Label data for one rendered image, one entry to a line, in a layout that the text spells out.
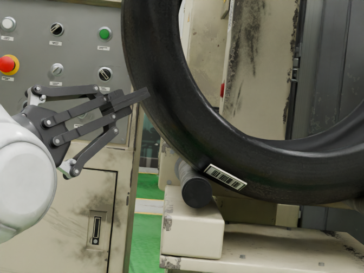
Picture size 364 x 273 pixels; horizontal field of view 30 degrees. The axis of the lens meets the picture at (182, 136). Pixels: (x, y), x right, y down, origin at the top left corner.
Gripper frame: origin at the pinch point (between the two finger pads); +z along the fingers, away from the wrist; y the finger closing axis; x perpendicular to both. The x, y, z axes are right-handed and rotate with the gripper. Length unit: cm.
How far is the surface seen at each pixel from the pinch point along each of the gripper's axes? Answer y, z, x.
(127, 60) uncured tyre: -5.5, 6.5, -3.5
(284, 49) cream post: 2.5, 49.1, -8.6
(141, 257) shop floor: 87, 189, -286
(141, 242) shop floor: 87, 219, -320
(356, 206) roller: 29.8, 27.0, 8.8
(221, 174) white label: 15.1, 7.9, 3.4
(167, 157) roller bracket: 12.3, 25.4, -26.8
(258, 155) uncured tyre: 14.8, 11.6, 8.0
